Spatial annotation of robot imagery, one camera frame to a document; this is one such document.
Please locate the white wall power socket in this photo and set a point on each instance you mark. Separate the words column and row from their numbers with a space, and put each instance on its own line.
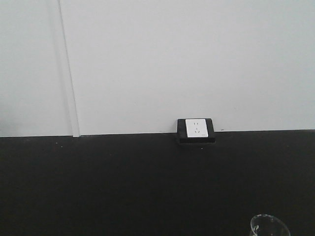
column 196, row 128

